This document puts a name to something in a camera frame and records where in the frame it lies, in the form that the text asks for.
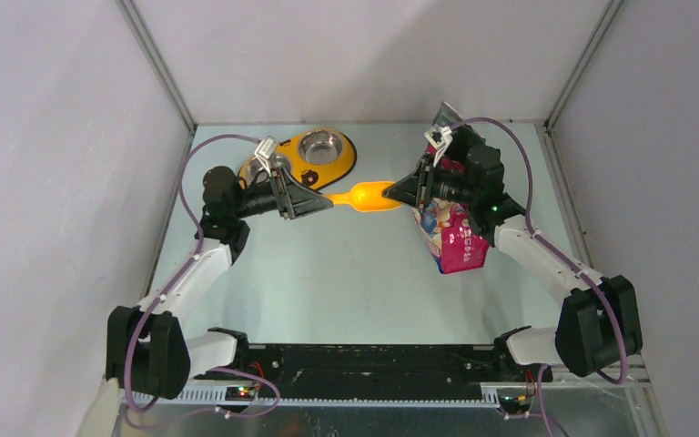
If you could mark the aluminium corner post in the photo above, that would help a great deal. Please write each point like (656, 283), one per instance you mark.
(583, 61)
(152, 53)

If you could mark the colourful cat food bag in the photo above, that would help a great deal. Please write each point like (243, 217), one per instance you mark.
(444, 225)

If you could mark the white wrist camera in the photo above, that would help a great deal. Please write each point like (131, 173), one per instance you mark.
(264, 151)
(440, 138)

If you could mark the aluminium front frame rail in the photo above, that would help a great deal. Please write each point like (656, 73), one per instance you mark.
(263, 377)

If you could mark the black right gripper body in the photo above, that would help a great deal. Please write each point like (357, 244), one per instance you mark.
(427, 186)

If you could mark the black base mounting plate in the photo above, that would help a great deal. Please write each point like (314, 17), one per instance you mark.
(384, 369)

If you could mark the yellow double pet bowl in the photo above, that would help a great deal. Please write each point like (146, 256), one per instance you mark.
(316, 158)

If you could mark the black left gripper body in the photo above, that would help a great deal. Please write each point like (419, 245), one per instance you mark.
(278, 185)

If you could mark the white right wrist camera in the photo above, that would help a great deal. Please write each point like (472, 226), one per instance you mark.
(440, 138)

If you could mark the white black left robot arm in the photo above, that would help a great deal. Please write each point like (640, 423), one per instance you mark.
(193, 289)

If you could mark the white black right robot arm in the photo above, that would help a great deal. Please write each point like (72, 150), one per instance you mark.
(598, 327)

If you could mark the grey slotted cable duct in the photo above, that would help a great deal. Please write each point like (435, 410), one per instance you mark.
(244, 395)

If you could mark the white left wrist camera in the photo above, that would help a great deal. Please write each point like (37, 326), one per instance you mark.
(264, 151)

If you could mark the yellow plastic food scoop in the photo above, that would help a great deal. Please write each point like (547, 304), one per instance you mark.
(365, 197)

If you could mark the aluminium right corner post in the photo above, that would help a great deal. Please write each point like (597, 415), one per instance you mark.
(583, 61)

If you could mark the aluminium left corner post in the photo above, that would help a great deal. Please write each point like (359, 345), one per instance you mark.
(152, 53)

